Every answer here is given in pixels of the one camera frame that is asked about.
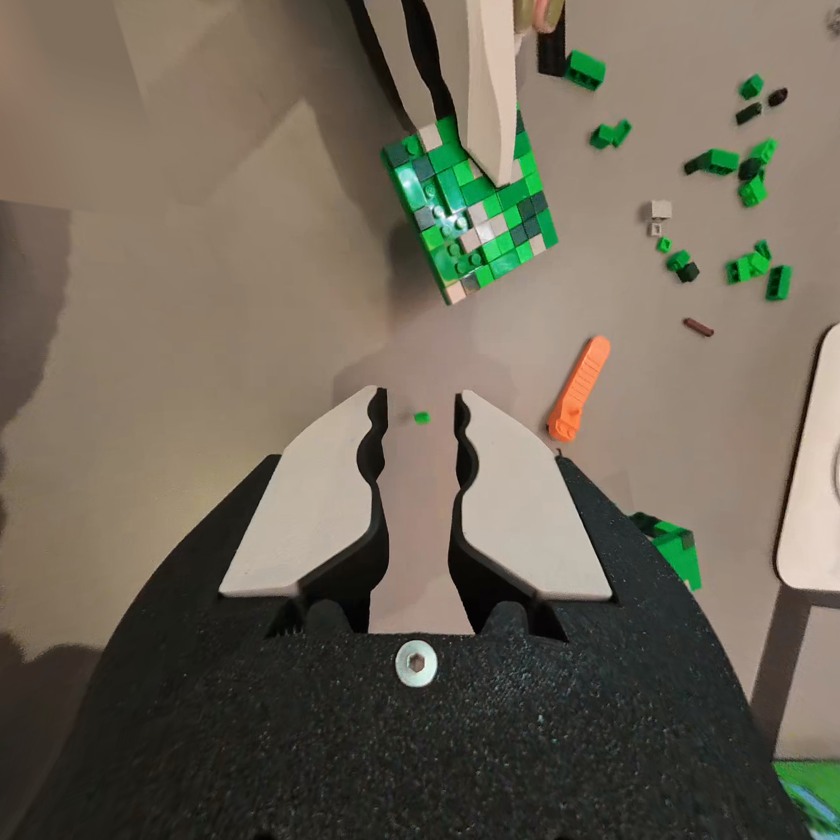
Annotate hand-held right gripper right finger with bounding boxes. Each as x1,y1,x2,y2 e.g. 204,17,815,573
449,388,614,601

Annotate person's left hand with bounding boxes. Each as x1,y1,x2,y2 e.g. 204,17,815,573
520,0,567,32

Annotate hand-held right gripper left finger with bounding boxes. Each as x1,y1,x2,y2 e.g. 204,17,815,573
218,386,390,598

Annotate scattered green lego bricks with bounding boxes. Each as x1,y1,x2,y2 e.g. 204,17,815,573
564,49,795,303

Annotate green lego box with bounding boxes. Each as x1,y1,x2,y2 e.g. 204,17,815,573
771,758,840,840

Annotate orange lego brick separator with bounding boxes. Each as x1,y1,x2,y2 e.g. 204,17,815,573
546,336,612,442

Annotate green mosaic lego plate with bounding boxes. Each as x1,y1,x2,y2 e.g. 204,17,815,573
381,101,560,306

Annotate green lego brick stack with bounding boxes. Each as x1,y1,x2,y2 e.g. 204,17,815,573
629,512,703,592

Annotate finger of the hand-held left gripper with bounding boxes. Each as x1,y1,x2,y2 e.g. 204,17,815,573
364,0,458,130
462,0,523,189

